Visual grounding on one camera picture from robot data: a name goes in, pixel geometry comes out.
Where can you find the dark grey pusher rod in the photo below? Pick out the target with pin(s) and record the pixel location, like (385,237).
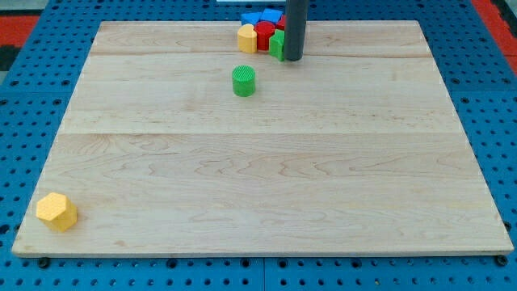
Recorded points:
(294,33)

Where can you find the green cylinder block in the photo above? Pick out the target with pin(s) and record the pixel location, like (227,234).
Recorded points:
(243,80)

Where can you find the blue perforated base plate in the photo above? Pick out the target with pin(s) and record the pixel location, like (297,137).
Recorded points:
(38,86)

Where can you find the yellow hexagon block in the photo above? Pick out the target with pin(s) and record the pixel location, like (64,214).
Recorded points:
(57,212)

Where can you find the yellow heart block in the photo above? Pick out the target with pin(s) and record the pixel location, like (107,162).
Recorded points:
(247,39)

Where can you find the blue block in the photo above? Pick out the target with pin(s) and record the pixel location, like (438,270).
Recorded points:
(250,18)
(271,15)

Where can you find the red cylinder block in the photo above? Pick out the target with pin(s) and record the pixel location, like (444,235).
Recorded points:
(264,30)

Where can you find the red block behind rod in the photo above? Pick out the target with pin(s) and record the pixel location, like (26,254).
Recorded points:
(280,24)

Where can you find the light wooden board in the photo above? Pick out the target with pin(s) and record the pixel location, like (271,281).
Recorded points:
(354,150)

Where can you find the green angular block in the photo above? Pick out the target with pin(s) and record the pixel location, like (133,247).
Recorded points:
(276,45)

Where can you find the blue block left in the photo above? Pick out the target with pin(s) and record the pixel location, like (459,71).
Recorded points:
(250,18)

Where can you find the blue block right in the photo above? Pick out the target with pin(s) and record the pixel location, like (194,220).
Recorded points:
(271,15)

